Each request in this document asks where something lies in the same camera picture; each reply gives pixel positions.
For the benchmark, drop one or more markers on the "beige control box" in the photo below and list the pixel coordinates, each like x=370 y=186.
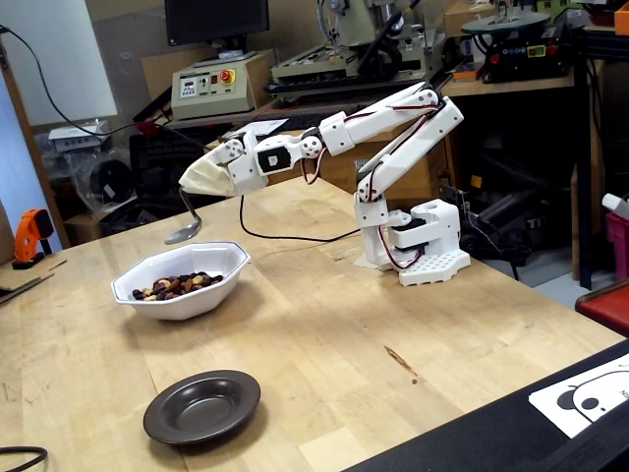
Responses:
x=211 y=98

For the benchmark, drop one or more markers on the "black keyboard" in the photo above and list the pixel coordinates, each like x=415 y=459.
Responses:
x=309 y=120

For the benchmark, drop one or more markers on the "white board panel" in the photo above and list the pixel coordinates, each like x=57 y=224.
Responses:
x=59 y=59

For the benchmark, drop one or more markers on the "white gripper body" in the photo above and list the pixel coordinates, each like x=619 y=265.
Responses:
x=239 y=173

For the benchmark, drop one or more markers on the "white flat device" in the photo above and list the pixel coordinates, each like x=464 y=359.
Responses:
x=74 y=140

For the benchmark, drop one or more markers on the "brown cardboard box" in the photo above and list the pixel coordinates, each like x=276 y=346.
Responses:
x=462 y=19

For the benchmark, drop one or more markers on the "mixed nuts and raisins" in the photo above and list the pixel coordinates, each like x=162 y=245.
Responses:
x=172 y=286

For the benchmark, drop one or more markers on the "brown plate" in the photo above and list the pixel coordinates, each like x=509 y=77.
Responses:
x=201 y=408

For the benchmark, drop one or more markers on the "wooden shelf board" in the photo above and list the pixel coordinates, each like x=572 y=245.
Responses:
x=506 y=86

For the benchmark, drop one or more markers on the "white panda sticker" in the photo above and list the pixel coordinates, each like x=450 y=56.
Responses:
x=550 y=395

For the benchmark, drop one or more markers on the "large black box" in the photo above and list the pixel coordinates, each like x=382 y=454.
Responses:
x=491 y=442

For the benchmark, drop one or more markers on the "white octagonal bowl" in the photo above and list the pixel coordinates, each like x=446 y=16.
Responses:
x=172 y=307

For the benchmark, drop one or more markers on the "red wooden chair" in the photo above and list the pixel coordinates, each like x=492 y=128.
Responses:
x=607 y=307

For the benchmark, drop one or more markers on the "white paper sheet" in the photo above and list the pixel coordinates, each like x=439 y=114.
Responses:
x=265 y=125

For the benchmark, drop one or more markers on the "pink box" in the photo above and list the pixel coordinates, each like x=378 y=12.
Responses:
x=619 y=246

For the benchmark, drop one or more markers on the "orange box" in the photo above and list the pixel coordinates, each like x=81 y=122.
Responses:
x=621 y=17

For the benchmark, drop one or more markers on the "cardboard scraps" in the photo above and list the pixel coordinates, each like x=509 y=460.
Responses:
x=19 y=285

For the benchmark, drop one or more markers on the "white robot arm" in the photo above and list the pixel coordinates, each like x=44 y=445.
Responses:
x=393 y=113

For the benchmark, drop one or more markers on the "black computer monitor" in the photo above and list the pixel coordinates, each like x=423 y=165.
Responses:
x=216 y=19

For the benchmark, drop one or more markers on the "beige milling machine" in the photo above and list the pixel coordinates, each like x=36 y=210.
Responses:
x=354 y=29

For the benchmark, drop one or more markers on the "clear plastic bag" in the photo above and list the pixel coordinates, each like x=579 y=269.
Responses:
x=105 y=179

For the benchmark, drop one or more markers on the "black scroll saw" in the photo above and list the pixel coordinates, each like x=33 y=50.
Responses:
x=521 y=54

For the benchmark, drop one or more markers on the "wooden workbench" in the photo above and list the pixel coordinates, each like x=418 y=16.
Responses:
x=344 y=167

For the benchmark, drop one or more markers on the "black storage crate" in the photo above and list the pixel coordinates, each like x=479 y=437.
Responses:
x=157 y=162

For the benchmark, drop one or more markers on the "beige masking tape wrap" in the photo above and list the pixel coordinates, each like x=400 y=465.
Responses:
x=206 y=179

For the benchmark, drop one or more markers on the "orange and black tool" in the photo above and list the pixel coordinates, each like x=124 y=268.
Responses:
x=29 y=236

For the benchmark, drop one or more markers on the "metal spoon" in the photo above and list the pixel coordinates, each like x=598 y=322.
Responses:
x=179 y=235

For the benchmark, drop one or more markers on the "white plastic object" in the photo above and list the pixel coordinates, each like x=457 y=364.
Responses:
x=616 y=204

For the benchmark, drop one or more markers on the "white moving gripper jaw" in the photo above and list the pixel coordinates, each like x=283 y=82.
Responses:
x=231 y=152

